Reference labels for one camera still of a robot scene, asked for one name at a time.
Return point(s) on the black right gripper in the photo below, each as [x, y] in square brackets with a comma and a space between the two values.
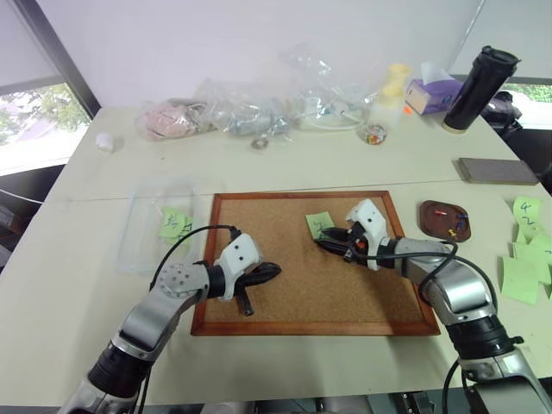
[355, 246]

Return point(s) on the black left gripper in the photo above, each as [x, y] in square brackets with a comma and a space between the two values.
[246, 285]

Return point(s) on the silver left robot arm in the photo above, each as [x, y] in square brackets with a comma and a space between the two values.
[159, 302]

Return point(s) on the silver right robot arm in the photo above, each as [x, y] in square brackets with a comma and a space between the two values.
[457, 293]

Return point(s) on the green sticky note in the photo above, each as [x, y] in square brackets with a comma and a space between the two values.
[172, 222]
[519, 278]
[547, 288]
[527, 211]
[186, 235]
[317, 221]
[535, 239]

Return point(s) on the brown wooden tray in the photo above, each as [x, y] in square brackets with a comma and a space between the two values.
[435, 224]

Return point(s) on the glass jar of pushpins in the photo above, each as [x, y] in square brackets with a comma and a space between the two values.
[373, 134]

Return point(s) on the clear plastic box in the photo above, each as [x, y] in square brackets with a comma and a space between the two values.
[146, 224]

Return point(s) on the purple tissue box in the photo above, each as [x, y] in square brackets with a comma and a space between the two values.
[435, 95]

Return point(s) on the wood-framed cork board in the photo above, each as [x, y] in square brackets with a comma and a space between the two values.
[302, 280]

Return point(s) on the yellow pushpin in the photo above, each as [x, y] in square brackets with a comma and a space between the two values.
[453, 233]

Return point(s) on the small tape roll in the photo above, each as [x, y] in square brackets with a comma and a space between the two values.
[259, 144]

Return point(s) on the yellow-lidded plastic bottle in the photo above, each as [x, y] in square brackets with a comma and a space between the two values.
[397, 73]
[386, 105]

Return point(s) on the clear plastic bags pile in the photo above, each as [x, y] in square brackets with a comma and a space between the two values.
[276, 103]

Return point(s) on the grey-brown rectangular block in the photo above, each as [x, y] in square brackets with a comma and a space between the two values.
[496, 171]

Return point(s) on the pink filled plastic bag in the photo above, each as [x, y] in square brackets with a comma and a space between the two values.
[166, 118]

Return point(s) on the small white cap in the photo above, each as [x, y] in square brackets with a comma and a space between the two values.
[105, 141]

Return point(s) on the black travel tumbler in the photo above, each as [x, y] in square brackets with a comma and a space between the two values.
[478, 86]

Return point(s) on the black bag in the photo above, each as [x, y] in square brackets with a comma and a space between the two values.
[502, 110]

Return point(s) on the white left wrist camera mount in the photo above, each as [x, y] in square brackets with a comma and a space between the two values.
[239, 254]

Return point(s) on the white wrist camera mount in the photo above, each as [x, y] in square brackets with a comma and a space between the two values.
[371, 222]
[239, 254]

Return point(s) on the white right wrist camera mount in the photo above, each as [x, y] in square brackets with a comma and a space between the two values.
[371, 222]

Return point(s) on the dark window frame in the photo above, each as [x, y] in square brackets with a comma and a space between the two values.
[60, 56]

